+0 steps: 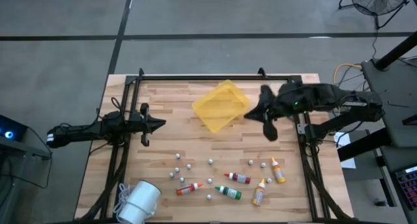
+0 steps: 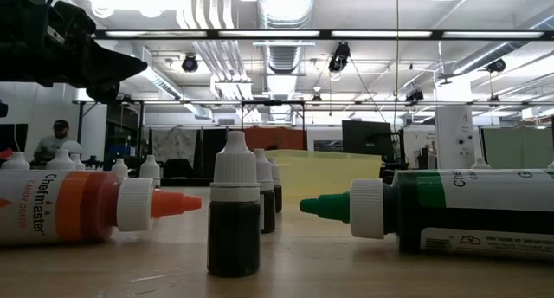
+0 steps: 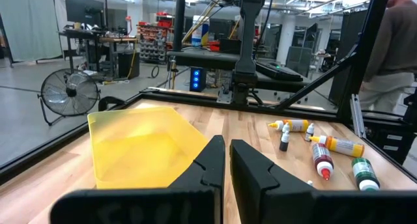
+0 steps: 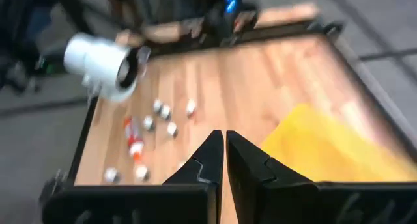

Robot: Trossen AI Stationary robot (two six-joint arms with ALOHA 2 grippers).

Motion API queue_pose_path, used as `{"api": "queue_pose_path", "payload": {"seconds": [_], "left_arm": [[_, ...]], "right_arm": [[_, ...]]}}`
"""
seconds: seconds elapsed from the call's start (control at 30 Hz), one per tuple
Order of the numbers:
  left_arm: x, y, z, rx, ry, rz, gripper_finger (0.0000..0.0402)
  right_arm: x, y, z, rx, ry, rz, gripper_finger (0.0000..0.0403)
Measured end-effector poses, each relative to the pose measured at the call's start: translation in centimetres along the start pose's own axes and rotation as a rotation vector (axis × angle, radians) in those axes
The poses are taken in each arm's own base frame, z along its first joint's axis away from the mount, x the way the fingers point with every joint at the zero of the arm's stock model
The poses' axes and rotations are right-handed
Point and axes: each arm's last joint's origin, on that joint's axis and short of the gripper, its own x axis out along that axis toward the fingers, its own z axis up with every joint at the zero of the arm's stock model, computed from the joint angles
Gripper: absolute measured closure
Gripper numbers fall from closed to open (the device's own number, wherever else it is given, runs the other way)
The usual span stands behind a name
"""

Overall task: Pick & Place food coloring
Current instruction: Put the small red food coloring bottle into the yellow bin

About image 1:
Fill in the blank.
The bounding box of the black pole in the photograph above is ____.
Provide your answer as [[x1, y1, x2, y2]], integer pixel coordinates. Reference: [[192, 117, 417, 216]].
[[374, 31, 417, 71]]

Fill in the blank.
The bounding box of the black floor fan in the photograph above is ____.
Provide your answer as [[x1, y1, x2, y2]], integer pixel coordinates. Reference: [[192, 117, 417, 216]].
[[338, 0, 414, 30]]

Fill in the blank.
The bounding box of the white paper sheet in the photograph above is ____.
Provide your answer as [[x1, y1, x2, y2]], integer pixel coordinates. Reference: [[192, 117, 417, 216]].
[[332, 131, 357, 170]]

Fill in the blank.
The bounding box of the grey metal side table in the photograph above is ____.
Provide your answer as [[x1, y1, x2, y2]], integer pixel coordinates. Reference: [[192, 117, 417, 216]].
[[0, 135, 53, 224]]

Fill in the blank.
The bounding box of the white cord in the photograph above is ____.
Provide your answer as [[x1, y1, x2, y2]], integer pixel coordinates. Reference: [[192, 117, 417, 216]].
[[112, 183, 136, 223]]

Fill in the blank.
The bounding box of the large red food coloring bottle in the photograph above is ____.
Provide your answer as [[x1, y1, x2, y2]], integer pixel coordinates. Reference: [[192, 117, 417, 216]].
[[223, 172, 252, 185]]

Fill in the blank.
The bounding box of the yellow translucent plastic bin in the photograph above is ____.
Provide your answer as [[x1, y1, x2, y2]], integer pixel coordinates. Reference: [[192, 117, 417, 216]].
[[191, 79, 252, 134]]

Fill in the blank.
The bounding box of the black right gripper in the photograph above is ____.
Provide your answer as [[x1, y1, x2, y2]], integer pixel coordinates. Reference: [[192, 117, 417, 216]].
[[244, 84, 296, 143]]

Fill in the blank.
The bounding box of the dark grey desk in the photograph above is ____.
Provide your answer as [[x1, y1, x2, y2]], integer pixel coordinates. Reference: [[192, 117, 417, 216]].
[[337, 59, 417, 224]]

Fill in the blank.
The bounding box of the black aluminium rig frame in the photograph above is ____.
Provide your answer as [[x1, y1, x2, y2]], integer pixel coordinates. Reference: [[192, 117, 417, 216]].
[[76, 67, 354, 224]]

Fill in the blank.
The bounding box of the yellow cable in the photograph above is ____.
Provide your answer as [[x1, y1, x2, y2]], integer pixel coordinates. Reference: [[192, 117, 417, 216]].
[[332, 63, 363, 85]]

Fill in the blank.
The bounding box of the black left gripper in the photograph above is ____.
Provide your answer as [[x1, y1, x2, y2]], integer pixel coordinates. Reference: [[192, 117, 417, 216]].
[[129, 102, 167, 147]]

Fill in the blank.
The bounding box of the large green food coloring bottle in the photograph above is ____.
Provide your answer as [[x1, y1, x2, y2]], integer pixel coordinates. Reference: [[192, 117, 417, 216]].
[[214, 185, 242, 201]]

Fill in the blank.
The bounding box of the large yellow food coloring bottle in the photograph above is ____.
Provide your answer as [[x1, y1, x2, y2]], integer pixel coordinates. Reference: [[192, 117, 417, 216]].
[[270, 157, 287, 184], [252, 178, 266, 207]]

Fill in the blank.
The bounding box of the computer tower with blue light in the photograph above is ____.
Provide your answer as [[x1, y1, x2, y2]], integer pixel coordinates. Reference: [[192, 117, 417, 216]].
[[0, 115, 29, 142]]

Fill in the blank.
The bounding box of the backlit black keyboard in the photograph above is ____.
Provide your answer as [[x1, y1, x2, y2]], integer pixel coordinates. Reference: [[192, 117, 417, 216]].
[[394, 165, 417, 209]]

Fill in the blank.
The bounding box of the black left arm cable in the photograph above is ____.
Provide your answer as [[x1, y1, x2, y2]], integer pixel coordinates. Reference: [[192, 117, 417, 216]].
[[96, 96, 124, 120]]

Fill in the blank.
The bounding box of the large orange food coloring bottle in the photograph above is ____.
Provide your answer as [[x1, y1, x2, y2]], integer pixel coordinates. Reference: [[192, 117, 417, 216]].
[[175, 182, 204, 197]]

